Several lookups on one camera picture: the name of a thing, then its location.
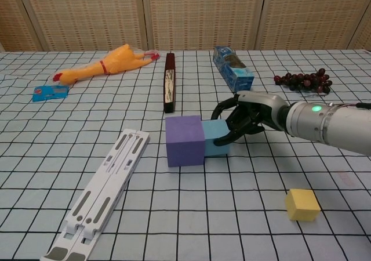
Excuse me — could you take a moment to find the large purple foam cube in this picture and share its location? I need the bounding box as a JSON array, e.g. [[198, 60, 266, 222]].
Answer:
[[165, 115, 206, 168]]

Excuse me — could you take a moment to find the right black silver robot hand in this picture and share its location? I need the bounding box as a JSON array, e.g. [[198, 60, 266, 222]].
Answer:
[[210, 90, 290, 147]]

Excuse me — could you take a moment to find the light blue foam cube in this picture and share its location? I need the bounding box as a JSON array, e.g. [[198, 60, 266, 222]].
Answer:
[[201, 119, 232, 157]]

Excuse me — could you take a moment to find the white folding laptop stand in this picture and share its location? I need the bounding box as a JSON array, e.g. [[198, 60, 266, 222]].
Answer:
[[39, 128, 151, 261]]

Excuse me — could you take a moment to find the yellow rubber chicken toy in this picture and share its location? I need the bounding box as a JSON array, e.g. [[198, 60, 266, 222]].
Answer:
[[52, 43, 161, 86]]

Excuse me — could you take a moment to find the long dark red box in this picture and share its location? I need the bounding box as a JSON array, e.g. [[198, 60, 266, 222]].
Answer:
[[163, 52, 177, 114]]

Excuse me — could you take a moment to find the small yellow foam cube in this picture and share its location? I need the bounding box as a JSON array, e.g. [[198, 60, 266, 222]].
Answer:
[[284, 188, 322, 222]]

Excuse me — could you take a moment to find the blue card packet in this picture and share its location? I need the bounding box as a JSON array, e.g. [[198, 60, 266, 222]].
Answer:
[[31, 85, 70, 103]]

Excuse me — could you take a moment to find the bamboo folding screen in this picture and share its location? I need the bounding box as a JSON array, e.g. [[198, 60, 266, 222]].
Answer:
[[0, 0, 371, 52]]

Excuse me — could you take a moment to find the blue cookie box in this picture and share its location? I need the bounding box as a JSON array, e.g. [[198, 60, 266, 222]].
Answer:
[[213, 46, 255, 93]]

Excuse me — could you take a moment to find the dark red grape bunch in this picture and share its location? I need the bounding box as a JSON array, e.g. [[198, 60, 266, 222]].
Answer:
[[274, 67, 333, 98]]

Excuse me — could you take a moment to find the blue checkered tablecloth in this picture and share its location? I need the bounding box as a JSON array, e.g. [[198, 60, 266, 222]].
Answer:
[[0, 49, 371, 261]]

